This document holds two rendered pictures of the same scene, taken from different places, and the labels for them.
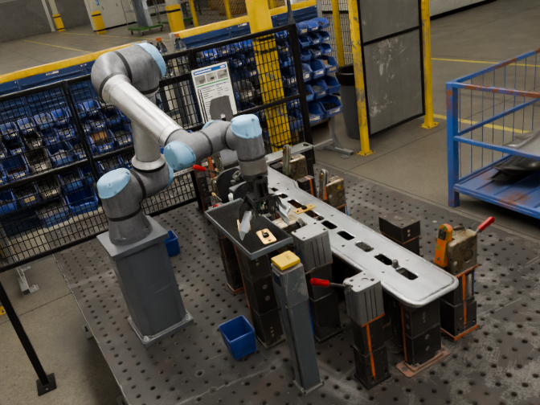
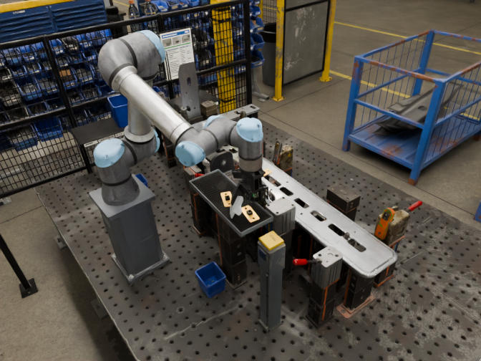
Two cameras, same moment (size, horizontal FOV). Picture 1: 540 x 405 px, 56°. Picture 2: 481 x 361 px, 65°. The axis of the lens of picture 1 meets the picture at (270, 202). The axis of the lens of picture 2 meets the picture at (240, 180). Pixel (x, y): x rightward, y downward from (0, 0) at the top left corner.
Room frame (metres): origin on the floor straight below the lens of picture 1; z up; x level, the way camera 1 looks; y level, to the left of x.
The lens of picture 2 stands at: (0.32, 0.22, 2.04)
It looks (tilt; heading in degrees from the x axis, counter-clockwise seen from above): 36 degrees down; 351
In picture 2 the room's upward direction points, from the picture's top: 3 degrees counter-clockwise
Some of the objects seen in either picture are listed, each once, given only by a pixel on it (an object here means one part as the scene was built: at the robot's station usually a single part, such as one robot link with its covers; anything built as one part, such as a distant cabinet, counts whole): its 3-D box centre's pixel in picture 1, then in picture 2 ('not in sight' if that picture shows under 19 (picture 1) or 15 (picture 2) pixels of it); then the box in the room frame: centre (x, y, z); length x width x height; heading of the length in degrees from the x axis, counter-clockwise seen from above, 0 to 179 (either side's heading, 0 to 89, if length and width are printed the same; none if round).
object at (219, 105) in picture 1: (225, 130); (190, 92); (2.42, 0.15, 1.17); 0.12 x 0.01 x 0.34; 113
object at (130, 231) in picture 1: (127, 222); (118, 184); (1.61, 0.51, 1.15); 0.15 x 0.15 x 0.10
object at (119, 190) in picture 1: (119, 191); (113, 159); (1.62, 0.50, 1.27); 0.13 x 0.12 x 0.14; 132
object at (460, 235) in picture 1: (456, 283); (385, 246); (1.28, -0.53, 0.88); 0.15 x 0.11 x 0.36; 113
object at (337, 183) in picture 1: (336, 217); (283, 176); (1.87, -0.26, 0.87); 0.12 x 0.09 x 0.35; 113
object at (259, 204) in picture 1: (259, 192); (252, 182); (1.27, 0.02, 1.32); 0.09 x 0.08 x 0.12; 16
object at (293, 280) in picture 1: (298, 327); (270, 286); (1.16, -0.01, 0.92); 0.08 x 0.08 x 0.44; 23
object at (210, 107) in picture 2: not in sight; (210, 129); (2.48, 0.04, 0.88); 0.08 x 0.08 x 0.36; 23
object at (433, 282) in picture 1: (308, 210); (267, 175); (1.73, -0.14, 1.00); 1.38 x 0.22 x 0.02; 23
